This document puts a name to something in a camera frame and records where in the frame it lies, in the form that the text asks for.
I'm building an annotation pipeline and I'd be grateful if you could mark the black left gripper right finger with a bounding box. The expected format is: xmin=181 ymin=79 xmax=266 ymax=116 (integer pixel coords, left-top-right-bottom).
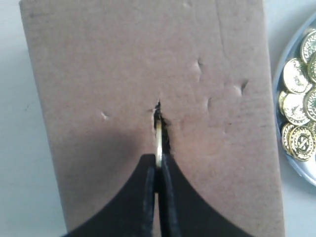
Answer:
xmin=158 ymin=154 xmax=251 ymax=237

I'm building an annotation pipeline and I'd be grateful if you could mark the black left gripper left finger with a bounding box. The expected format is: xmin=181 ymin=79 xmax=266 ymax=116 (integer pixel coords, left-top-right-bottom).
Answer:
xmin=65 ymin=154 xmax=156 ymax=237

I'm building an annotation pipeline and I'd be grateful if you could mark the brown cardboard slotted box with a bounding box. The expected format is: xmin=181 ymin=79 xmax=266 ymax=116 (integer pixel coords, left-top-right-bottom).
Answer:
xmin=20 ymin=0 xmax=285 ymax=237

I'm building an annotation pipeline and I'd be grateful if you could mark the round silver metal plate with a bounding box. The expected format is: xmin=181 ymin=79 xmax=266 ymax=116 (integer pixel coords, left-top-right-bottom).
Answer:
xmin=273 ymin=14 xmax=316 ymax=185

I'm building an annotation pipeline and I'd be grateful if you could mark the gold coin edgewise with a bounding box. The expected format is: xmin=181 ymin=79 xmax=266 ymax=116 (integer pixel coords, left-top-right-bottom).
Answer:
xmin=156 ymin=120 xmax=163 ymax=169

